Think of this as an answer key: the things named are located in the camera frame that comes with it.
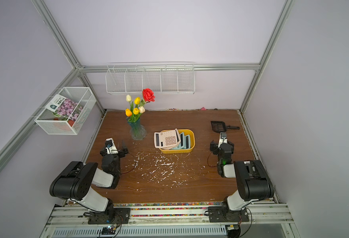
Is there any teal calculator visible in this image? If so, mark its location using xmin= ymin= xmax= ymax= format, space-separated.
xmin=174 ymin=132 xmax=185 ymax=150
xmin=184 ymin=134 xmax=191 ymax=149

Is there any yellow plastic storage box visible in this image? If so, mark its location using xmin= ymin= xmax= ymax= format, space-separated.
xmin=159 ymin=129 xmax=195 ymax=154

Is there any pink calculator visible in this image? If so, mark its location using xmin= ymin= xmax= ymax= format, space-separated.
xmin=161 ymin=129 xmax=180 ymax=150
xmin=154 ymin=130 xmax=180 ymax=149

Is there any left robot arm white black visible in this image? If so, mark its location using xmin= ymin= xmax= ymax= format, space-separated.
xmin=50 ymin=145 xmax=128 ymax=217

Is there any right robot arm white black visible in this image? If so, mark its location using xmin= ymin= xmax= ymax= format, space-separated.
xmin=210 ymin=139 xmax=275 ymax=212

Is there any black litter scoop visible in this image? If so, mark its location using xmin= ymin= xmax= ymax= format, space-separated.
xmin=211 ymin=121 xmax=240 ymax=133

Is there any blue glass vase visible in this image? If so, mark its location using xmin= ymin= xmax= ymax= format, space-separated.
xmin=128 ymin=119 xmax=147 ymax=140

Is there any artificial flower bouquet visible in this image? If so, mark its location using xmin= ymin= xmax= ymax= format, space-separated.
xmin=125 ymin=88 xmax=156 ymax=123

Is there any purple flower pot with card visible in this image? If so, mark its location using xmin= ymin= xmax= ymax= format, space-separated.
xmin=45 ymin=94 xmax=83 ymax=127

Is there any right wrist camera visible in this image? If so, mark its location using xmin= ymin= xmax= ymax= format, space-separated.
xmin=218 ymin=132 xmax=228 ymax=147

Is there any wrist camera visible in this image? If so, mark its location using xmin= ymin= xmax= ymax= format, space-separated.
xmin=218 ymin=132 xmax=228 ymax=147
xmin=105 ymin=138 xmax=119 ymax=154

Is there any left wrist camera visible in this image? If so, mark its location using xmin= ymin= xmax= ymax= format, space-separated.
xmin=105 ymin=138 xmax=119 ymax=154

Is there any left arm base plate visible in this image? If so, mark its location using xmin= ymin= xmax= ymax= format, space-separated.
xmin=83 ymin=208 xmax=131 ymax=225

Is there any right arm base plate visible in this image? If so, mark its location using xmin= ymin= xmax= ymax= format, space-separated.
xmin=204 ymin=206 xmax=249 ymax=223

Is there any white mesh wall basket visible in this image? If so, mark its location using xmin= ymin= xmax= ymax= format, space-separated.
xmin=35 ymin=87 xmax=97 ymax=135

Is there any white wire wall shelf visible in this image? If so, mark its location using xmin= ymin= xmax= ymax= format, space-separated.
xmin=105 ymin=61 xmax=196 ymax=94

